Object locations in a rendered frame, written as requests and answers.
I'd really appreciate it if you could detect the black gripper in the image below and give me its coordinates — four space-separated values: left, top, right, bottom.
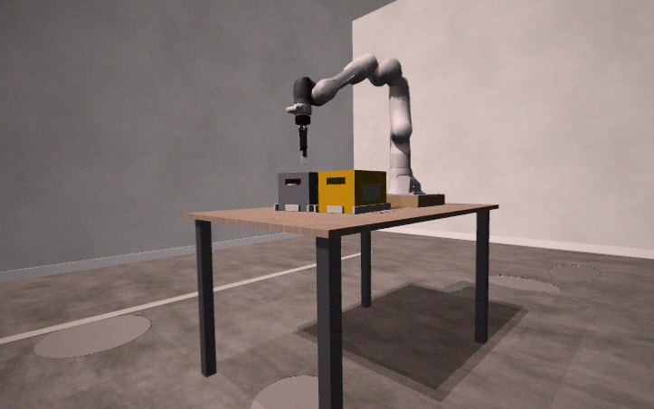
295 115 310 165

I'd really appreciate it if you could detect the yellow crate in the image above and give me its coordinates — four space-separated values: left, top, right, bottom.
318 170 386 214

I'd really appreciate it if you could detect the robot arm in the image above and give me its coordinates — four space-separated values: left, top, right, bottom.
287 54 425 195

